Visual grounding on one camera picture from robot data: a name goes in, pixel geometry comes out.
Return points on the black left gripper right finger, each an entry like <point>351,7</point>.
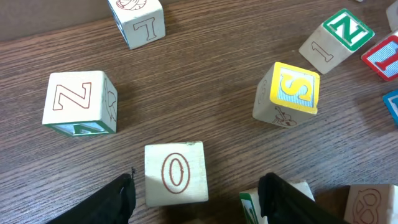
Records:
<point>282,203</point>

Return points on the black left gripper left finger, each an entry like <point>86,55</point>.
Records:
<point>113,203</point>

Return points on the number 8 wooden block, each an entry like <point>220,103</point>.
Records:
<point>372,204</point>

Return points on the green Z letter block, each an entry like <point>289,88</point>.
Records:
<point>250,201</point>

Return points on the green A letter block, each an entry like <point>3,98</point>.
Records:
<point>81,103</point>

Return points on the yellow S letter block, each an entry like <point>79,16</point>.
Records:
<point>287,95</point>

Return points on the blue letter wooden block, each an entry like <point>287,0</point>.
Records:
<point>390,101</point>

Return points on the red W letter block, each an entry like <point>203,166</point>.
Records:
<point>382,57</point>

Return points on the green N letter block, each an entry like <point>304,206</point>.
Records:
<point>335,40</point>

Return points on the plain L letter block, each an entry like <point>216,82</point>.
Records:
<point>139,21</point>

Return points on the plain wooden picture block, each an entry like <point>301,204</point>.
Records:
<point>392,15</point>

